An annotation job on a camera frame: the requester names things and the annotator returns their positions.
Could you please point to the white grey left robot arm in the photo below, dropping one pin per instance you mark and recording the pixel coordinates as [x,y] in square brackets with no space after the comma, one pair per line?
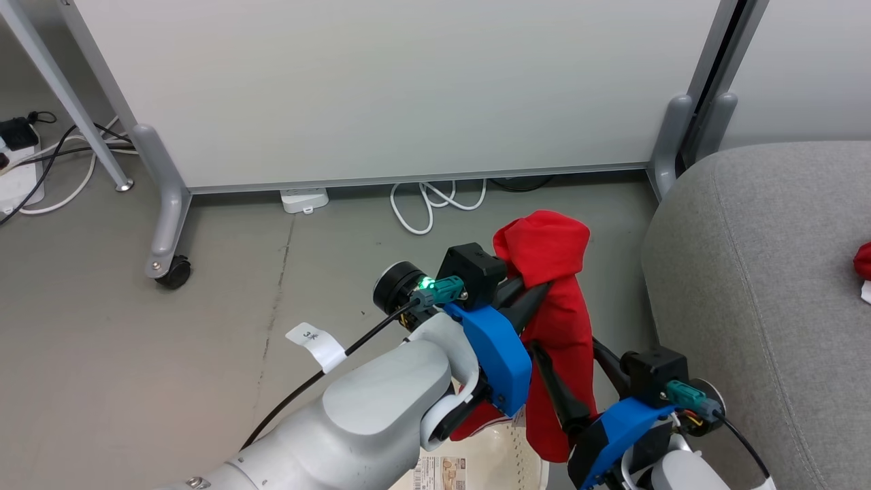
[381,408]

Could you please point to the grey partition foot with caster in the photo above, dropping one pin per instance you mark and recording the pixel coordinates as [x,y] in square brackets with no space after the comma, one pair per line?
[170,204]

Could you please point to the plain red garment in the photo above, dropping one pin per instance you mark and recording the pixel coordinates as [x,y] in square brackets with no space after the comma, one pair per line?
[558,327]

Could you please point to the teal left gripper connector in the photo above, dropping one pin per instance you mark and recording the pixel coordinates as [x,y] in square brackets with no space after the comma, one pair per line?
[446,291]

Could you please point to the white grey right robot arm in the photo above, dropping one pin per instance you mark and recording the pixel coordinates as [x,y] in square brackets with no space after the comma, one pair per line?
[687,473]

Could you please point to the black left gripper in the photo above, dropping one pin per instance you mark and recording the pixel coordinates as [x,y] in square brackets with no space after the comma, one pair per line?
[473,272]

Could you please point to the teal right gripper connector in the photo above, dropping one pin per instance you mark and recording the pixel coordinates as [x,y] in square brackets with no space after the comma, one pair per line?
[687,396]

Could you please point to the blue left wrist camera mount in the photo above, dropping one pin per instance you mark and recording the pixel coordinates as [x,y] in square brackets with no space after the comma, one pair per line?
[497,354]

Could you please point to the white power strip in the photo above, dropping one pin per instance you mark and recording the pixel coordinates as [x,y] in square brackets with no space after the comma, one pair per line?
[20,184]

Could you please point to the printed paper basket label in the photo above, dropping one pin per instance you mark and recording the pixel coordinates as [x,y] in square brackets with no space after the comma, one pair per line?
[442,474]

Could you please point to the grey fabric sofa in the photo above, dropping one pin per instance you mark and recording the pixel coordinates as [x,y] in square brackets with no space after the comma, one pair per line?
[762,292]

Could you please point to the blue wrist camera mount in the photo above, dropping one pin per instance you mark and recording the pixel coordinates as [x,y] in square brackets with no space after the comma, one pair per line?
[612,432]
[497,354]

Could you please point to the black power adapter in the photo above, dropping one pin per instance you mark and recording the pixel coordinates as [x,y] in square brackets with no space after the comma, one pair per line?
[17,134]

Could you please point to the grey metal table leg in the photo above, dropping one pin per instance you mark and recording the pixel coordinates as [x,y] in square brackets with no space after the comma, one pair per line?
[68,95]

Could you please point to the white laundry basket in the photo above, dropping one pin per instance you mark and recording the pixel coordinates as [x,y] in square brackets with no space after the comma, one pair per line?
[497,456]

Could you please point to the black caster wheel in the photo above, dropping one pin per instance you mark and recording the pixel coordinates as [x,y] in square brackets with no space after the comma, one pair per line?
[175,273]

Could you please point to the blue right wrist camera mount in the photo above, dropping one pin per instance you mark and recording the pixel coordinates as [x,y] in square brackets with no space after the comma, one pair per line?
[612,432]

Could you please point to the teal gripper connector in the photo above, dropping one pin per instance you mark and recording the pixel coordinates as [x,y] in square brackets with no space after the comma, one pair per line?
[687,396]
[446,291]

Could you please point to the narrow white partition panel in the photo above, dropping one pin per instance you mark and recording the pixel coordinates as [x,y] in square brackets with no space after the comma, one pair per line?
[810,68]

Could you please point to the large white partition panel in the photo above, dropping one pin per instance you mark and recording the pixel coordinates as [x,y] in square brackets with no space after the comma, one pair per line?
[395,88]

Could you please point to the red garment with white stripes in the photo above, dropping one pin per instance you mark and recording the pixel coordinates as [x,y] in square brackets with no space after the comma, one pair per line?
[864,262]

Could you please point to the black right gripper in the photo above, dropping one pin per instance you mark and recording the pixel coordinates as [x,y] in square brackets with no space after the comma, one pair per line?
[656,374]

